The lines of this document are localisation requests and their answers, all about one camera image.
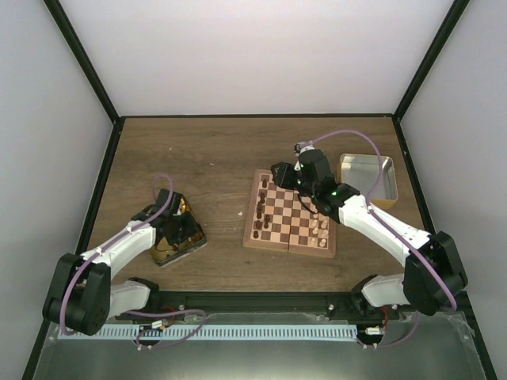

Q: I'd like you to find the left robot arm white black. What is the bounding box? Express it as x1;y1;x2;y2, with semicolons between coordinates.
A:
42;188;206;336

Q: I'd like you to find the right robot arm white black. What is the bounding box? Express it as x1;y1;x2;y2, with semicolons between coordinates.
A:
271;145;468;319

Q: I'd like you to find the gold tin with dark pieces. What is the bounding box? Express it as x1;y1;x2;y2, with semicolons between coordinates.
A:
150;192;207;267

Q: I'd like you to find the wooden chess board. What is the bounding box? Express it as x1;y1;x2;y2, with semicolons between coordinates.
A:
243;169;337;258

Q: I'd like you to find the row of white chess pieces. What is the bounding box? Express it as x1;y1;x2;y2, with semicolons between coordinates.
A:
308;214;330;249

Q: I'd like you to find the silver tin yellow rim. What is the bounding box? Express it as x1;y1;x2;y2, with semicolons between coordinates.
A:
337;154;398;210

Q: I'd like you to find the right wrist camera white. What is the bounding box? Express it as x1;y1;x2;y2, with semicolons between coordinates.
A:
294;141;314;158

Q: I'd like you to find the black aluminium frame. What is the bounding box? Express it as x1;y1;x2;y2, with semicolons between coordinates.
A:
21;0;498;380

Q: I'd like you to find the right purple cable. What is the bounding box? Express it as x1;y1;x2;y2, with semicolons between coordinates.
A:
304;129;459;350

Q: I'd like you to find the purple cable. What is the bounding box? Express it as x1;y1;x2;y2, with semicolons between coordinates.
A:
61;173;207;352
304;129;459;350

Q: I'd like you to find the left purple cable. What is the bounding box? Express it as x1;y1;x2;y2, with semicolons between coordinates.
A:
61;173;207;352

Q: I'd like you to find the light blue cable duct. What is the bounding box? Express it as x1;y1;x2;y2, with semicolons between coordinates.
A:
57;324;358;342

